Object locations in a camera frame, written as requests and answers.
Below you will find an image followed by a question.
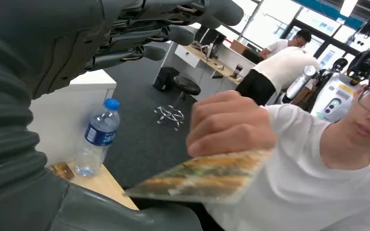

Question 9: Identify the person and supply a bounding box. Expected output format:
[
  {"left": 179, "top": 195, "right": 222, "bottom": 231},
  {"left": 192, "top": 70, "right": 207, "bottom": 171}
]
[
  {"left": 186, "top": 59, "right": 370, "bottom": 231},
  {"left": 235, "top": 48, "right": 321, "bottom": 106},
  {"left": 258, "top": 29, "right": 312, "bottom": 60}
]

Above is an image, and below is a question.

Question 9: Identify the cardboard box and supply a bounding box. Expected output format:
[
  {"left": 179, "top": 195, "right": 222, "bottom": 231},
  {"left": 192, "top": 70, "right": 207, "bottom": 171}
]
[{"left": 229, "top": 39, "right": 251, "bottom": 55}]

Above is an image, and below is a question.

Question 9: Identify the clear water bottle blue cap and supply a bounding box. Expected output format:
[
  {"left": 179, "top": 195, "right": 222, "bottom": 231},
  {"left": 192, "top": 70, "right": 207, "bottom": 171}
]
[{"left": 74, "top": 98, "right": 121, "bottom": 178}]

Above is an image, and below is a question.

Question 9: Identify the black stool chrome base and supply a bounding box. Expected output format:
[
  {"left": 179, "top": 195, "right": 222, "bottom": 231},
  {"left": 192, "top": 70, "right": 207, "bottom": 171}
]
[{"left": 154, "top": 76, "right": 201, "bottom": 132}]

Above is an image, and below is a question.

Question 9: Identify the white humanoid robot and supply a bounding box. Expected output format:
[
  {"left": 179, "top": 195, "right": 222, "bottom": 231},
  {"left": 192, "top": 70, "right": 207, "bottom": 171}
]
[{"left": 280, "top": 49, "right": 370, "bottom": 123}]

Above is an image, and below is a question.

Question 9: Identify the black bin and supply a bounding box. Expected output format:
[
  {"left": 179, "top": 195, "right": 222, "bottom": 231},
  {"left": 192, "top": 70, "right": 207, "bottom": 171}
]
[{"left": 153, "top": 67, "right": 180, "bottom": 92}]

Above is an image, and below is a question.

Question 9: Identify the yellow green patterned card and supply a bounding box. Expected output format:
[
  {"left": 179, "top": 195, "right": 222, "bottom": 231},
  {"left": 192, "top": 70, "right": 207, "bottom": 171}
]
[{"left": 124, "top": 149, "right": 273, "bottom": 205}]

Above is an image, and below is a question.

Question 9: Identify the white desk wooden top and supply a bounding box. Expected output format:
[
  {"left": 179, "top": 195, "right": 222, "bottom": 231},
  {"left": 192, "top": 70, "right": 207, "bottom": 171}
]
[{"left": 153, "top": 41, "right": 256, "bottom": 100}]

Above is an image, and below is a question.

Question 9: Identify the ceiling light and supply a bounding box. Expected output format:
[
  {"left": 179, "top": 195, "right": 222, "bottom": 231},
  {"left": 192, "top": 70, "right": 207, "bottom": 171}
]
[{"left": 340, "top": 0, "right": 358, "bottom": 17}]

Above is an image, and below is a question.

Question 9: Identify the dark tumbler cup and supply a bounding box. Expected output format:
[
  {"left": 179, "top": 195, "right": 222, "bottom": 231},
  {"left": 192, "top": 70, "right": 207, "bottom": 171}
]
[{"left": 231, "top": 64, "right": 244, "bottom": 79}]

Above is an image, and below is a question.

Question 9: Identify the black monitor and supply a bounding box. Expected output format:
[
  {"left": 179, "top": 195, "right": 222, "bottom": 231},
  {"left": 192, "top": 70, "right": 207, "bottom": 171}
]
[{"left": 194, "top": 27, "right": 227, "bottom": 59}]

